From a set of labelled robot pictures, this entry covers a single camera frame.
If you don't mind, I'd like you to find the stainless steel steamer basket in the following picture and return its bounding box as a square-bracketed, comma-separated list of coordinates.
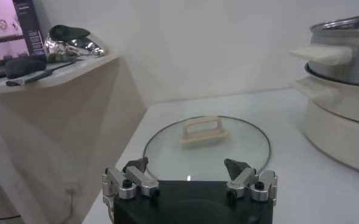
[288, 15, 359, 88]

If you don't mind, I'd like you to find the white side table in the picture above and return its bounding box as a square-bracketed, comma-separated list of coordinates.
[0, 54, 146, 224]

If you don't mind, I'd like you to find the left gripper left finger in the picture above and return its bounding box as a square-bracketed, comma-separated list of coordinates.
[102, 156, 161, 222]

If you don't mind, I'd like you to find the black floor cable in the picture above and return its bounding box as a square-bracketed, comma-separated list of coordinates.
[0, 191, 22, 224]

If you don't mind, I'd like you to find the grey usb hub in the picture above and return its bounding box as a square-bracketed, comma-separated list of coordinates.
[5, 70, 51, 87]

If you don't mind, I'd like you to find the glass lid with cream handle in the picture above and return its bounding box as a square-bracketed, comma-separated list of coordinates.
[142, 114, 271, 183]

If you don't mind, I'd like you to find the chrome and black shell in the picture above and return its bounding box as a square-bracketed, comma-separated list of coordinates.
[44, 24, 106, 63]

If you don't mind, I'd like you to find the black desk cable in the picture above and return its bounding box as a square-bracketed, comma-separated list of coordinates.
[44, 59, 80, 74]

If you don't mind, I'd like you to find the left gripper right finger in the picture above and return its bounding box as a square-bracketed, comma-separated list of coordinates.
[224, 158, 278, 206]

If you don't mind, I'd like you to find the cream electric cooking pot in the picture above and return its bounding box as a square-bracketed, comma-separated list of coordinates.
[291, 63, 359, 177]

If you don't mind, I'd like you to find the black computer mouse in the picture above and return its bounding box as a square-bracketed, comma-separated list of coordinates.
[4, 56, 48, 79]

